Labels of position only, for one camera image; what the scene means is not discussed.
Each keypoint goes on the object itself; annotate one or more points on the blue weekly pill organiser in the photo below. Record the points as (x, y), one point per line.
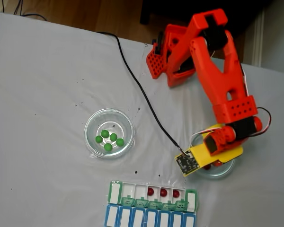
(112, 216)

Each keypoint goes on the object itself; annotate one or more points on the green candy pill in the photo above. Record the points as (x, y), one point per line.
(108, 147)
(113, 137)
(99, 139)
(120, 142)
(105, 133)

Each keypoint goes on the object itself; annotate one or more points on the glass bowl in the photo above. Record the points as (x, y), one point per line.
(217, 174)
(94, 123)

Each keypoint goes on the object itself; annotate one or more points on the green weekly pill organiser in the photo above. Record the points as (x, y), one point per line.
(114, 194)

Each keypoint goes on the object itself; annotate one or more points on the red candy pill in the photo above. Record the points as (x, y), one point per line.
(164, 192)
(207, 167)
(151, 192)
(175, 194)

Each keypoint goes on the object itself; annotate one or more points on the black furniture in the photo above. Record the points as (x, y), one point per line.
(170, 9)

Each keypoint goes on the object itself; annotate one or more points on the camera board on yellow mount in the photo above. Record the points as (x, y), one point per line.
(196, 156)

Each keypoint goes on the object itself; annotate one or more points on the white table cloth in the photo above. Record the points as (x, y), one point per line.
(38, 94)

